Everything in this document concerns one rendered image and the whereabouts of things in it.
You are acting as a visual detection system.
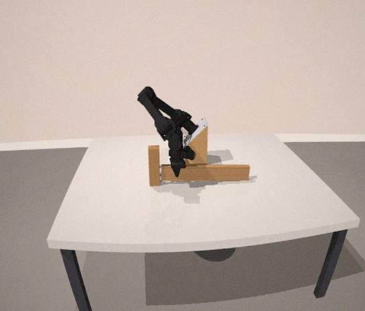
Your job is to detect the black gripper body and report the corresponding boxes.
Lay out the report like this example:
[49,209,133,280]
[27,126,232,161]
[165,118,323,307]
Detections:
[168,144,186,169]

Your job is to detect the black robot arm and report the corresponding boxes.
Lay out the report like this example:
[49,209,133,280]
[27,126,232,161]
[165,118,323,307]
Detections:
[138,86,199,160]

